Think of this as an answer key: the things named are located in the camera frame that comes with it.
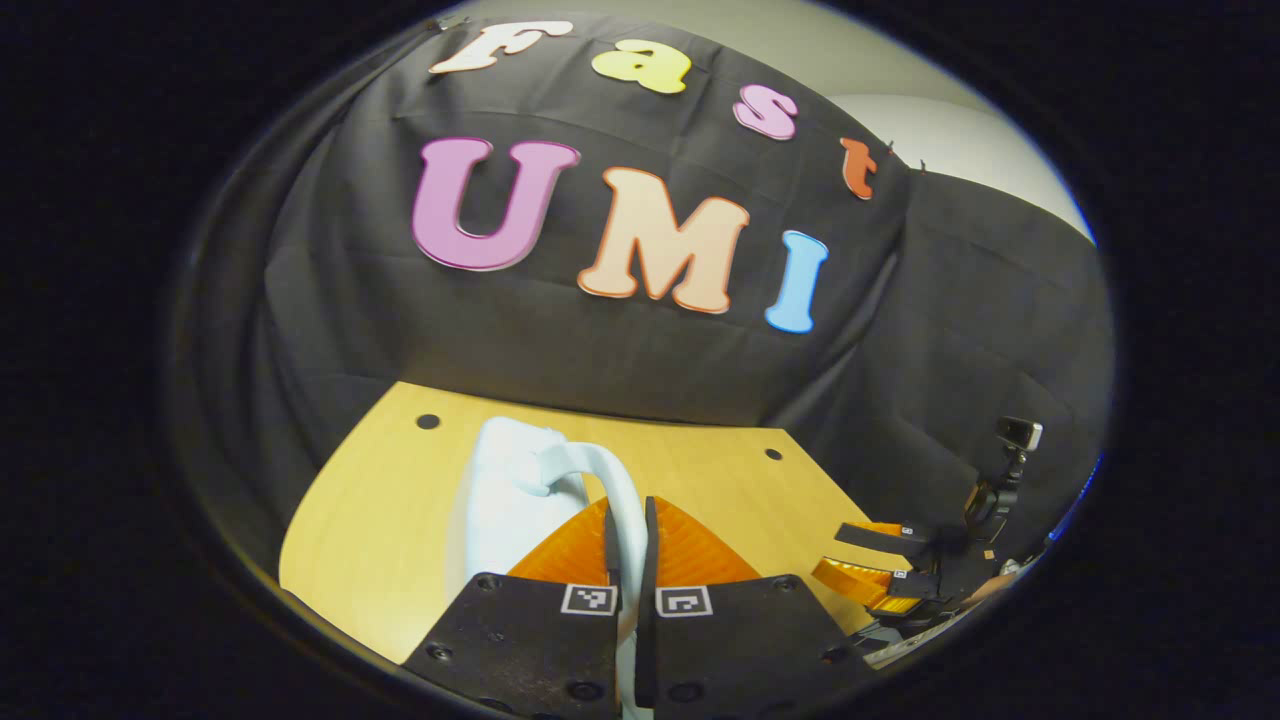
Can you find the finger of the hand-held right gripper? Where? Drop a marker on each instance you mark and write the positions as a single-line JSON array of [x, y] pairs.
[[890, 540], [925, 585]]

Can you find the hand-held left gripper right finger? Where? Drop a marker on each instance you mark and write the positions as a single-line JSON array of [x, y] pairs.
[[648, 550]]

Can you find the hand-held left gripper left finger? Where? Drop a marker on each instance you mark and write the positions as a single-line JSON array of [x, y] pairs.
[[612, 550]]

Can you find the light blue suitcase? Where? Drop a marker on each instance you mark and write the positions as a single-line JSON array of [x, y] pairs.
[[500, 500]]

